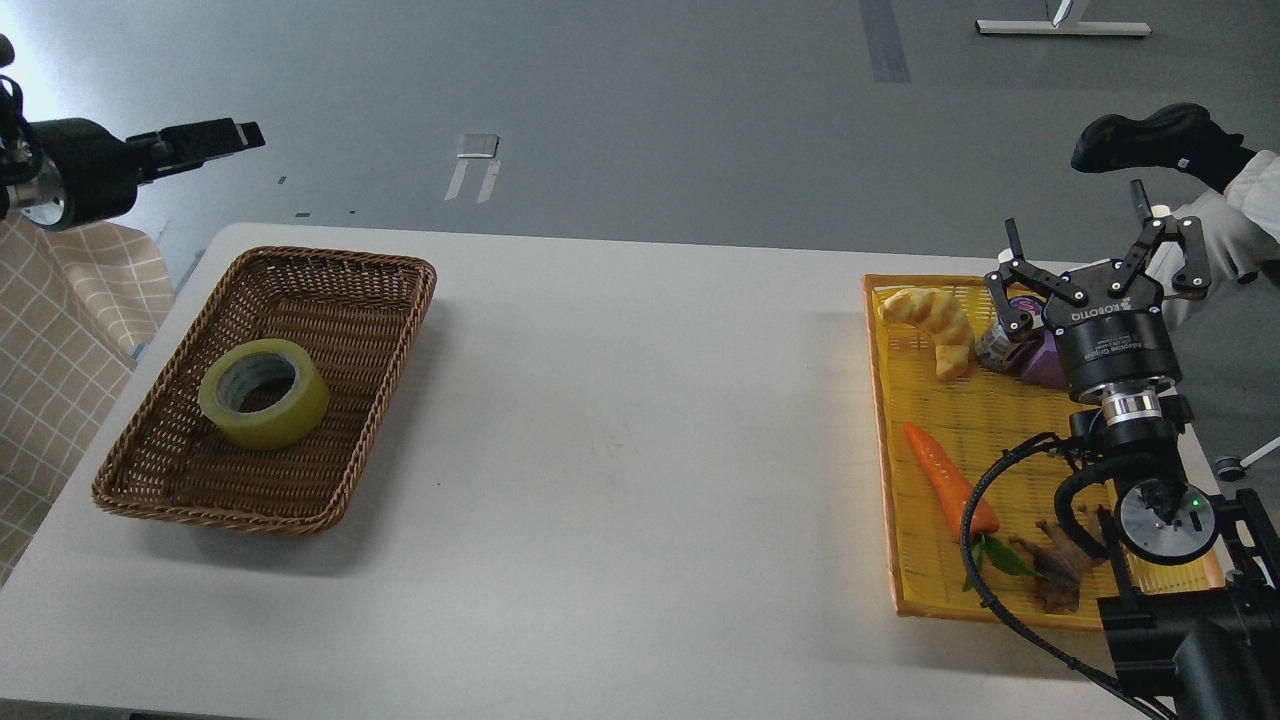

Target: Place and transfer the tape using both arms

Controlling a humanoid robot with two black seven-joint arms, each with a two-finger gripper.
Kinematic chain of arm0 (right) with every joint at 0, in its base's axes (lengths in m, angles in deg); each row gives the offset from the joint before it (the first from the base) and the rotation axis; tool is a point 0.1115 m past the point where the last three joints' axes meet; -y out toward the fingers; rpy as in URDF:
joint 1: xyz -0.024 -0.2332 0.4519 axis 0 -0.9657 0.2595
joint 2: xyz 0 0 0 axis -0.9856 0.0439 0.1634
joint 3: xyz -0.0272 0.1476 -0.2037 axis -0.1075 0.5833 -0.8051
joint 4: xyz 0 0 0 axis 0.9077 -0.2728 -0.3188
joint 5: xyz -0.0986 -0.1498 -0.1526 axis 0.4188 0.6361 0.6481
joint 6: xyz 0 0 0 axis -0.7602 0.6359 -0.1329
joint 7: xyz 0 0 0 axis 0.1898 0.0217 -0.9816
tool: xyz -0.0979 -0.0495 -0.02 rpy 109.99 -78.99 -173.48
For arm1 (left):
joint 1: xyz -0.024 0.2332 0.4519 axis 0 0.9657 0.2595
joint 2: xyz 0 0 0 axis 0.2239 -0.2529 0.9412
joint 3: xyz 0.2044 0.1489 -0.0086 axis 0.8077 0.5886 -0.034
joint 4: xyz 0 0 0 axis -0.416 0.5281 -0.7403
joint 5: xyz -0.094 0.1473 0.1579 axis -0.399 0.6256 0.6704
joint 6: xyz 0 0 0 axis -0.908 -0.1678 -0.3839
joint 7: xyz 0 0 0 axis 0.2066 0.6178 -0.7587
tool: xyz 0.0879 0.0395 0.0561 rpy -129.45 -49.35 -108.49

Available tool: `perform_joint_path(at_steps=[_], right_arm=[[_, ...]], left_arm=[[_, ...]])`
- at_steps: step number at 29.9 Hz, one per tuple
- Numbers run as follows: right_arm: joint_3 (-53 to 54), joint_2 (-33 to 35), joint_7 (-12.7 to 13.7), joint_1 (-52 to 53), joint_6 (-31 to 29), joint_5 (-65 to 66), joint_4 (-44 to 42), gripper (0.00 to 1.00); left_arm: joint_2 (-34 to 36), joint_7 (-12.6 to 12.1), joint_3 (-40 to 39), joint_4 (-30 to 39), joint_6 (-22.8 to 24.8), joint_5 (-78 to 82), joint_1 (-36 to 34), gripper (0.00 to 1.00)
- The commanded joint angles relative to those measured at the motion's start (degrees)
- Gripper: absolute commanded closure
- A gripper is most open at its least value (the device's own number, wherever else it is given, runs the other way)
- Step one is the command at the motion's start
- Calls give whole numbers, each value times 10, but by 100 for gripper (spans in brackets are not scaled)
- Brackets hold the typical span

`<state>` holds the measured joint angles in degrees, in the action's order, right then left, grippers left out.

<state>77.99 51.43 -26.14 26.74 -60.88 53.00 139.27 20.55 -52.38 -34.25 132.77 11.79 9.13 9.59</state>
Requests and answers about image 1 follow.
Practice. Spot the toy croissant bread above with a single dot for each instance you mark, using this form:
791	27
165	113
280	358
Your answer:
941	317

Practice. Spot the beige checkered cloth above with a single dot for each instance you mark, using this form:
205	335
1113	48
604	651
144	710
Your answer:
75	308

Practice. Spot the black shoe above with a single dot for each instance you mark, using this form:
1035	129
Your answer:
1181	137

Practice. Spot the white trouser leg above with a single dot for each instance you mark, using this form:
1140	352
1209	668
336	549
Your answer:
1240	230

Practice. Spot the yellow tape roll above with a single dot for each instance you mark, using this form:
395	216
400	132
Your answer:
264	395

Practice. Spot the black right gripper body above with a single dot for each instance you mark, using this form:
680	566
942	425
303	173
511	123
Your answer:
1105	340

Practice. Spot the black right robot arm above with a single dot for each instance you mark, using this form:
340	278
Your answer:
1192	628

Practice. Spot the white metal stand base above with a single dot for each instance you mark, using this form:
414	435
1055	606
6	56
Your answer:
1064	19

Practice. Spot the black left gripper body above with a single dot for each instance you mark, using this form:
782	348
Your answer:
88	174

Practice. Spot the small dark jar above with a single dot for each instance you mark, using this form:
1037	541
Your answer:
997	352

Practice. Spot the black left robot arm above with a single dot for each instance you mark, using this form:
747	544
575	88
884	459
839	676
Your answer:
21	156

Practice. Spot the purple block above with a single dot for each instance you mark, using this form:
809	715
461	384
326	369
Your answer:
1040	364

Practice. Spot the brown dried root toy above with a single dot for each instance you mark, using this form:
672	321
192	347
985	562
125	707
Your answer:
1061	565

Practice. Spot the toy orange carrot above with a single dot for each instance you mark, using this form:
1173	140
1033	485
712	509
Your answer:
952	492

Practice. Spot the brown wicker basket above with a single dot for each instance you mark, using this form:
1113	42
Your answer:
357	315

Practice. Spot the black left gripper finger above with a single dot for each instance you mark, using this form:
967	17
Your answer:
153	165
195	143

